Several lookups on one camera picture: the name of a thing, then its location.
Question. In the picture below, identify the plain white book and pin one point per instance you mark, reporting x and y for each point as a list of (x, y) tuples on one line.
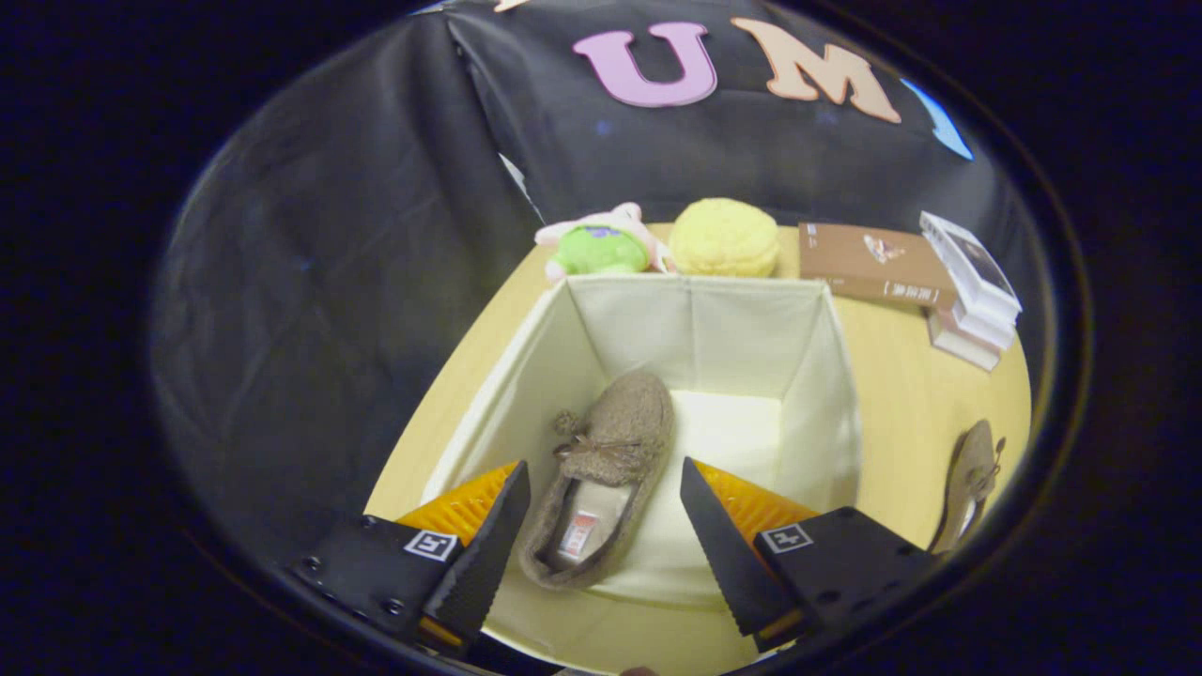
[(986, 329)]

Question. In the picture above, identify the brown book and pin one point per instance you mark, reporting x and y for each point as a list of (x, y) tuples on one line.
[(864, 263)]

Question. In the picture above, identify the beige fabric storage box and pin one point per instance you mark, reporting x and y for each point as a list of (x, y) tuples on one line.
[(732, 329)]

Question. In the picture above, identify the yellow round plush cushion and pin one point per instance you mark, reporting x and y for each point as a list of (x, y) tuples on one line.
[(723, 239)]

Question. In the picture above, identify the pink and green plush toy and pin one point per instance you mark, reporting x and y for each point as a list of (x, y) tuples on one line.
[(601, 249)]

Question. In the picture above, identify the white portrait cover book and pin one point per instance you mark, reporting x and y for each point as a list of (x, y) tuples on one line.
[(972, 263)]

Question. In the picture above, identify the black backdrop cloth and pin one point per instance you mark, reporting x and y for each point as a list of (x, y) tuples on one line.
[(329, 282)]

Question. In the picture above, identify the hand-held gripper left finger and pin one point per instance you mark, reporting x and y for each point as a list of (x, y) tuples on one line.
[(486, 563)]

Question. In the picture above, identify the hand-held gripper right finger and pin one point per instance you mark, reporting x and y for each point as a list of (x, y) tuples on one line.
[(723, 563)]

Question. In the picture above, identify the brown fuzzy shoe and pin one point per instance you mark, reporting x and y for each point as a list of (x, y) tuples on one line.
[(629, 413), (977, 451)]

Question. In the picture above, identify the pale pink book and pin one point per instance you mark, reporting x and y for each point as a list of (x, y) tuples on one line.
[(958, 343)]

